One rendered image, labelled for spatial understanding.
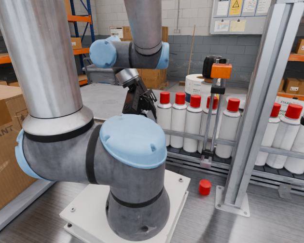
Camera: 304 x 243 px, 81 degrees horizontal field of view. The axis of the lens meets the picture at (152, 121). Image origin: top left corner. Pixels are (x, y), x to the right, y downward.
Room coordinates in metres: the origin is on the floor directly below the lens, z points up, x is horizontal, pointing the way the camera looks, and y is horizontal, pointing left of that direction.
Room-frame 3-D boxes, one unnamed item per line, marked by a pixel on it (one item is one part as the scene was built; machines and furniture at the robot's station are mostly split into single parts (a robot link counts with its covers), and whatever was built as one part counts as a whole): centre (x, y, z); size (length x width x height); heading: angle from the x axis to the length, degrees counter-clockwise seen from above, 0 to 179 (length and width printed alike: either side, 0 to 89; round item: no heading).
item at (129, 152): (0.28, 0.04, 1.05); 0.13 x 0.12 x 0.14; 84
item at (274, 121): (0.48, -0.35, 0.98); 0.05 x 0.05 x 0.20
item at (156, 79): (4.54, 0.27, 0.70); 1.20 x 0.82 x 1.39; 69
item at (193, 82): (1.08, -0.30, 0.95); 0.20 x 0.20 x 0.14
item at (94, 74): (3.02, 0.69, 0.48); 0.89 x 0.63 x 0.96; 172
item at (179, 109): (0.57, -0.09, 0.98); 0.05 x 0.05 x 0.20
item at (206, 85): (0.80, -0.26, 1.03); 0.09 x 0.09 x 0.30
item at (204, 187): (0.40, -0.16, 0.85); 0.03 x 0.03 x 0.03
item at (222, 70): (0.48, -0.18, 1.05); 0.10 x 0.04 x 0.33; 160
